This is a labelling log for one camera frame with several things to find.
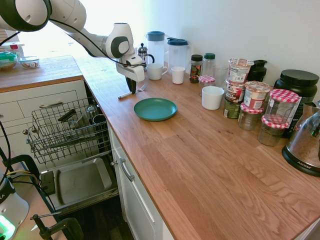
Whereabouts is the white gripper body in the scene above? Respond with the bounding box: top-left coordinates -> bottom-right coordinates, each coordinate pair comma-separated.
115,62 -> 146,83

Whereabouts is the silver metal fork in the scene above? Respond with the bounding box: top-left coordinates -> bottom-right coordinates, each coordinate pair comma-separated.
117,84 -> 148,100

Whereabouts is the white robot base green light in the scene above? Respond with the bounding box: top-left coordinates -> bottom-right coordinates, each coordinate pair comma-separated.
0,171 -> 30,240

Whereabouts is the open dishwasher door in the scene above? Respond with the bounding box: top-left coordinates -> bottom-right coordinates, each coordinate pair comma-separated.
39,149 -> 120,216

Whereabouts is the glass french press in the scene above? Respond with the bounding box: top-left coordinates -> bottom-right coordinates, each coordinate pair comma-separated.
137,42 -> 156,65

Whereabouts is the teal green plate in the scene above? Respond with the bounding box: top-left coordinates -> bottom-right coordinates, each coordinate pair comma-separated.
133,97 -> 178,123

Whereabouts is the tall pitcher blue lid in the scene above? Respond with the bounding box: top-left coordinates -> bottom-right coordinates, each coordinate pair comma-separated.
145,30 -> 166,68

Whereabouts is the dark mug in rack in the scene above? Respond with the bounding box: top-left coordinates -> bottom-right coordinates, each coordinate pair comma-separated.
92,114 -> 108,125

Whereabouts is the clear glass in rack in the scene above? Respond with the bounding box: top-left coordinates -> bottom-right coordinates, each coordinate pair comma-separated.
86,105 -> 98,119

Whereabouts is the white ribbed cup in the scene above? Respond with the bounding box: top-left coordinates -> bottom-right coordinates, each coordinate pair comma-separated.
171,66 -> 186,85

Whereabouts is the spice jar black lid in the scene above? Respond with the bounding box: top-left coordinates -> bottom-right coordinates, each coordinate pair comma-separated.
189,54 -> 204,84

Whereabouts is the black utensil in rack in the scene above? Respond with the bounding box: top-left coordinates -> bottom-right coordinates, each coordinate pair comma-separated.
57,108 -> 77,123

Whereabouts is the small jar gingham lid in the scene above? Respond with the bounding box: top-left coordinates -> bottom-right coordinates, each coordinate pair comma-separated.
198,74 -> 216,98

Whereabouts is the spice jar green lid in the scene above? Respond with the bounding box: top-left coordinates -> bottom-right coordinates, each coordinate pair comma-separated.
202,52 -> 216,78

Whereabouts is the white ceramic bowl cup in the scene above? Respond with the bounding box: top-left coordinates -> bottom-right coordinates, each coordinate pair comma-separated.
201,85 -> 226,111

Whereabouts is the clear drinking glass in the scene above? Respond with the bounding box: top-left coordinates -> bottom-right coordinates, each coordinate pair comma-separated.
213,64 -> 230,89

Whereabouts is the white drawer front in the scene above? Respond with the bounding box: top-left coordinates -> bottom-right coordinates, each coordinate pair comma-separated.
0,89 -> 87,118

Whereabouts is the dark green can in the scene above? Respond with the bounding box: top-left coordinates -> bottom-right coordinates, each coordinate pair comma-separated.
223,96 -> 242,120

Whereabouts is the red brown ice cream cup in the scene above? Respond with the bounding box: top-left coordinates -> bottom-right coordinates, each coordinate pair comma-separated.
225,79 -> 246,104

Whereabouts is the small glass food container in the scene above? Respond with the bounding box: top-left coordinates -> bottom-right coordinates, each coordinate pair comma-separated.
19,56 -> 41,70

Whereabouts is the yogurt tub foil lid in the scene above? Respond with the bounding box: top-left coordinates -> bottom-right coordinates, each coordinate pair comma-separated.
228,58 -> 255,84

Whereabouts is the white cabinet door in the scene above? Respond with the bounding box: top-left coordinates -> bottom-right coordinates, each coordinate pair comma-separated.
108,126 -> 165,240

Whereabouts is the glass jar gingham lid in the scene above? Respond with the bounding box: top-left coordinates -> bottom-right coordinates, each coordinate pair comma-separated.
237,102 -> 265,132

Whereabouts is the red white yogurt tub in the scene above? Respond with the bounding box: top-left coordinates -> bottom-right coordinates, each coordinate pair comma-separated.
242,80 -> 272,110

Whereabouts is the white container red clip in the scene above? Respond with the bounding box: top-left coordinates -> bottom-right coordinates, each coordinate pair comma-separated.
0,41 -> 26,59

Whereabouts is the food container green lid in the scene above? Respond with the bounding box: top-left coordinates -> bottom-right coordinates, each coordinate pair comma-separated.
0,51 -> 19,73

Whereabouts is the black shaker bottle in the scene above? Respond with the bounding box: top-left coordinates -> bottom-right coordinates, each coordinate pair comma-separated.
246,59 -> 268,83

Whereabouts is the black metal clamp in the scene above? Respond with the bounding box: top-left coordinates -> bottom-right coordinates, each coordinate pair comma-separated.
29,211 -> 85,240
0,146 -> 41,185

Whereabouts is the faceted jar gingham lid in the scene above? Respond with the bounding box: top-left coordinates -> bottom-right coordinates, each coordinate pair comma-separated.
256,114 -> 289,147

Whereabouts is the large jar gingham lid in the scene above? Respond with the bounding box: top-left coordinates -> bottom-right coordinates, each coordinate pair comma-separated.
263,88 -> 300,125

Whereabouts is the black protein powder tub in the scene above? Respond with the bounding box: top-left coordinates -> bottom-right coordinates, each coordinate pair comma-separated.
273,69 -> 320,139

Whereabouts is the stainless steel electric kettle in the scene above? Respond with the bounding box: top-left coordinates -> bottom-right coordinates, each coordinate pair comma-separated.
281,100 -> 320,178

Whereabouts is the white mug with handle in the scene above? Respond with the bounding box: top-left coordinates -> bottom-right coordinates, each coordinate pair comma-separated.
146,62 -> 169,81

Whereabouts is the handled pitcher blue lid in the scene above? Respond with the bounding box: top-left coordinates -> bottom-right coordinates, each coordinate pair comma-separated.
166,37 -> 193,74

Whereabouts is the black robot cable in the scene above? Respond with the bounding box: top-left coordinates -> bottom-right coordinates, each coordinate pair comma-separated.
0,18 -> 147,176

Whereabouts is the grey wire dishwasher rack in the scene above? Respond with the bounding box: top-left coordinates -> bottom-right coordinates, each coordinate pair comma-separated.
25,96 -> 112,165

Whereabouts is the silver drawer handle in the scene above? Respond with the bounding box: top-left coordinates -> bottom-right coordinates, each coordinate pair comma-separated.
38,100 -> 65,109

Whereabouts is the silver cabinet door handle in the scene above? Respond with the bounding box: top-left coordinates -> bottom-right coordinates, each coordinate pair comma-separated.
118,157 -> 135,183

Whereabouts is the yellow cable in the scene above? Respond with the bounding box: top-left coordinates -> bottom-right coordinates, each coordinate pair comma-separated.
4,170 -> 41,185

